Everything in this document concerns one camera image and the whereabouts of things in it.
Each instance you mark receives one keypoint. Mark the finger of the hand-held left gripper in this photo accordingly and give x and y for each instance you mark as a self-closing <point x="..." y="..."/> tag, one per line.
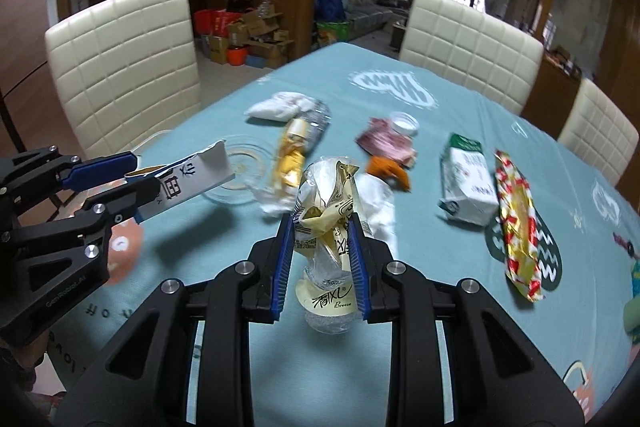
<point x="100" y="167"/>
<point x="130" y="202"/>

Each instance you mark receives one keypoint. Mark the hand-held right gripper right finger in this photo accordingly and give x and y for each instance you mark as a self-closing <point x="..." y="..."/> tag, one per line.
<point x="357" y="267"/>

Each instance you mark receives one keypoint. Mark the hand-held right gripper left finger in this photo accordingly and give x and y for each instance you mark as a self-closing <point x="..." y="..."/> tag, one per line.
<point x="281" y="267"/>

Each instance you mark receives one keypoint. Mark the crushed clear yellow-label bottle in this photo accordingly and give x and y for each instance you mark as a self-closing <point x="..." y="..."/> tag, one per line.
<point x="325" y="212"/>

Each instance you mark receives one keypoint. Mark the torn white printed carton strip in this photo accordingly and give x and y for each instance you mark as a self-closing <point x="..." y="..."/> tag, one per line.
<point x="195" y="179"/>

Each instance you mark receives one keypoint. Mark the gold foil clear wrapper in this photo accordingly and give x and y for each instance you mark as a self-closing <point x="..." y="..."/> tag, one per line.
<point x="290" y="157"/>

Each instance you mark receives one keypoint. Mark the green white organic food bag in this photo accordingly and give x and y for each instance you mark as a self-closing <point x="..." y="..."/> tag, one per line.
<point x="467" y="182"/>

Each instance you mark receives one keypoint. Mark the white tissue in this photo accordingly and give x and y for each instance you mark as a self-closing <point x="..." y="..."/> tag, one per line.
<point x="277" y="106"/>

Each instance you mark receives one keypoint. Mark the red gold checkered wrapper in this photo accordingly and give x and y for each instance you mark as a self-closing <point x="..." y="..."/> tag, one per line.
<point x="520" y="227"/>

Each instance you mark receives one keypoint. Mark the white plastic bag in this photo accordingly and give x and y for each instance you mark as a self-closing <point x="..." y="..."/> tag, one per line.
<point x="380" y="207"/>

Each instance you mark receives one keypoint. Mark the orange peel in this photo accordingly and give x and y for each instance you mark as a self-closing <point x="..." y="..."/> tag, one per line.
<point x="387" y="169"/>

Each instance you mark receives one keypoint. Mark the cream quilted leather chair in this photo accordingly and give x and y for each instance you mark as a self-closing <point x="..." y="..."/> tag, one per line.
<point x="595" y="127"/>
<point x="120" y="57"/>
<point x="470" y="47"/>

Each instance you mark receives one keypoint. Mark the clear glass dish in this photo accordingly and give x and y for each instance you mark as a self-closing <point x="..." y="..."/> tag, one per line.
<point x="250" y="152"/>

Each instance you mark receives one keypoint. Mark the crumpled pink wrapper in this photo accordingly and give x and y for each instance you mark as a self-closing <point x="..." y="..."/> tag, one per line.
<point x="382" y="139"/>

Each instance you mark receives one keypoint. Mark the small white plastic lid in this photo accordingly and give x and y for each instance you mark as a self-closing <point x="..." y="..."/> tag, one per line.
<point x="404" y="123"/>

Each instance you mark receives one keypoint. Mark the teal printed tablecloth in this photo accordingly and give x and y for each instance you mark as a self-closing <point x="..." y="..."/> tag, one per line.
<point x="450" y="117"/>

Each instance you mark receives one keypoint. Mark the orange bucket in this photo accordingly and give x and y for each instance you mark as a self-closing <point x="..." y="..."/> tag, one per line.
<point x="237" y="55"/>

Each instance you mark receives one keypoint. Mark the red shopping bag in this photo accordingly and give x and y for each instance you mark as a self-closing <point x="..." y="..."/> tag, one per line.
<point x="212" y="22"/>

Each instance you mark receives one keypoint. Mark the pile of cardboard boxes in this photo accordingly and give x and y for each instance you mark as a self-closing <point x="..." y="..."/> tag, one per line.
<point x="260" y="34"/>

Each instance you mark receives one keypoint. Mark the colourful printed bag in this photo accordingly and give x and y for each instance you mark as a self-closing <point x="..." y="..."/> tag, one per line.
<point x="332" y="33"/>

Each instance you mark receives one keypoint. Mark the wooden partition cabinet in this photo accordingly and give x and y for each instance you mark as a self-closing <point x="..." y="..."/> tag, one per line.
<point x="297" y="17"/>

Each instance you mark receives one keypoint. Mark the grey sofa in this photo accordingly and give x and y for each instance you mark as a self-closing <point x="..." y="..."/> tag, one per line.
<point x="372" y="7"/>

